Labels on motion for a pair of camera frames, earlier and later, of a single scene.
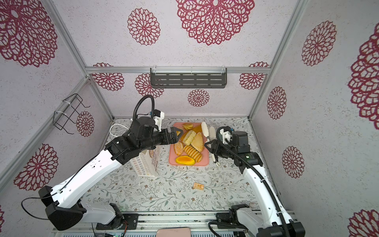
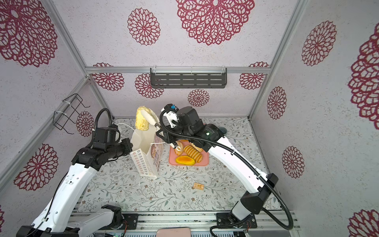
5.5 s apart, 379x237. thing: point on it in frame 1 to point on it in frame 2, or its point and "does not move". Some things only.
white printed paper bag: (147, 163) does not move
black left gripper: (165, 133) to (128, 146)
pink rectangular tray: (190, 149) does not move
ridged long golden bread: (193, 153) does not move
